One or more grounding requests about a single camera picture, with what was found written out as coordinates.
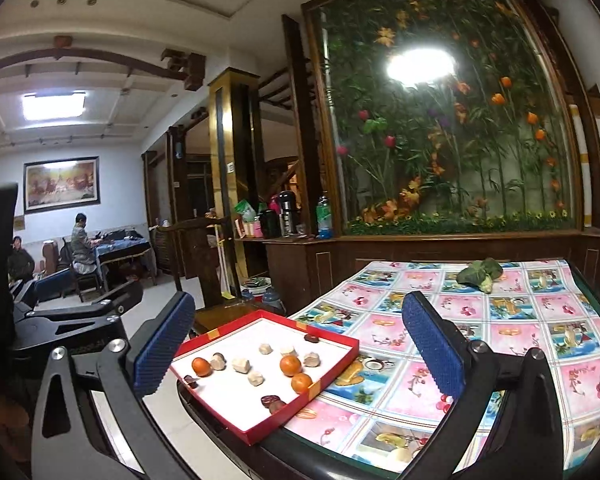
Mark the green broccoli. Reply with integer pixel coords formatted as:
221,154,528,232
456,258,504,294

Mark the framed painting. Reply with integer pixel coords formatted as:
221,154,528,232
23,156,100,214

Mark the dark red date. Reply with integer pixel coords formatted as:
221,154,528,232
261,396,286,414

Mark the beige fruit piece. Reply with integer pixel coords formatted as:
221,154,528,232
248,372,264,387

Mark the red white tray box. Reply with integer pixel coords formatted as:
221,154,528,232
171,310,360,445

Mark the black thermos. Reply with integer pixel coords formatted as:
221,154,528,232
277,191,297,237

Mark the flower garden wall panel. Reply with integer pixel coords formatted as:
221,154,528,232
303,0,579,235

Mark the beige walnut piece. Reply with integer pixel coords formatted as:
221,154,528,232
232,359,251,374

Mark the white ridged fruit piece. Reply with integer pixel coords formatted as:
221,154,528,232
210,352,226,370

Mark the seated person grey shirt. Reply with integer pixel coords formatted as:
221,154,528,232
70,212,99,275

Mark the green white bottle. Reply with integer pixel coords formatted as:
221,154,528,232
316,195,334,240

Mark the orange tangerine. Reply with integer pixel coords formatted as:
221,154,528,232
290,373,313,394
279,354,302,377
192,358,213,377

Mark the ceiling light panel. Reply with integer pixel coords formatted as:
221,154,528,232
21,91,86,122

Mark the beige cube piece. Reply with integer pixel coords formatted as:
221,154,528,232
259,344,273,356

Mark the colourful fruit pattern tablecloth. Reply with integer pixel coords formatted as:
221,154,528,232
287,260,600,479

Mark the seated person dark jacket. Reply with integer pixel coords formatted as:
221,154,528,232
7,236,35,282

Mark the beige round piece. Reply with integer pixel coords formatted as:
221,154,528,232
302,352,321,367

